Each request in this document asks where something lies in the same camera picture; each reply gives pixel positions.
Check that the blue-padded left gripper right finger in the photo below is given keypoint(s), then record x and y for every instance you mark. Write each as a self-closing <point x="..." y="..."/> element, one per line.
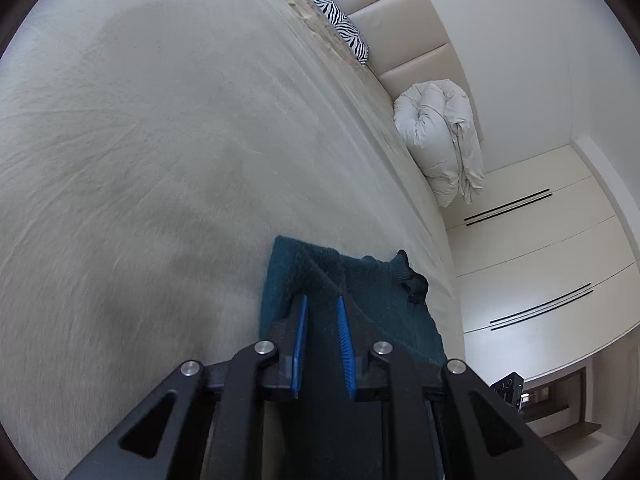
<point x="364" y="353"/>

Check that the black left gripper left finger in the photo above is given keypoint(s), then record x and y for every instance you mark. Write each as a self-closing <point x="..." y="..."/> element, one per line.
<point x="282" y="379"/>

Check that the dark teal knit sweater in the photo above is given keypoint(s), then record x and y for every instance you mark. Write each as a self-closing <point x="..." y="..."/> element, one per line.
<point x="326" y="433"/>

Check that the white wardrobe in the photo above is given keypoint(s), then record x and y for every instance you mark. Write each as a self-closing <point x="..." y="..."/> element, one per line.
<point x="546" y="274"/>

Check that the beige bed sheet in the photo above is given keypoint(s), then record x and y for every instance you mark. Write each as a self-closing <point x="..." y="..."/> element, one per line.
<point x="152" y="151"/>

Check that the folded white duvet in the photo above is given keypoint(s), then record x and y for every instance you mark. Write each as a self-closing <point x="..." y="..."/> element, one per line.
<point x="436" y="120"/>

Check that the zebra print pillow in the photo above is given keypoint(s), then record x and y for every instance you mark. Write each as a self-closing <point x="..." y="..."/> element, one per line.
<point x="345" y="28"/>

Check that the beige padded headboard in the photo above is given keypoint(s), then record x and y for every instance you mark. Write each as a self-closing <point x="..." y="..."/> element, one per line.
<point x="408" y="43"/>

